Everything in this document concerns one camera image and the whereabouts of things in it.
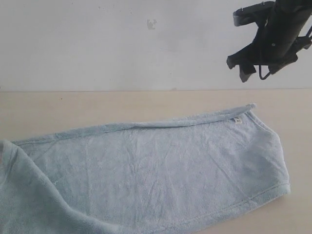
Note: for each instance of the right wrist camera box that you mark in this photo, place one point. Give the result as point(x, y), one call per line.
point(257, 13)

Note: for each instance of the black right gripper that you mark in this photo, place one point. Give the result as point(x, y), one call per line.
point(279, 40)

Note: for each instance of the light blue fluffy towel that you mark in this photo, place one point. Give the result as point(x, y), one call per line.
point(176, 176)

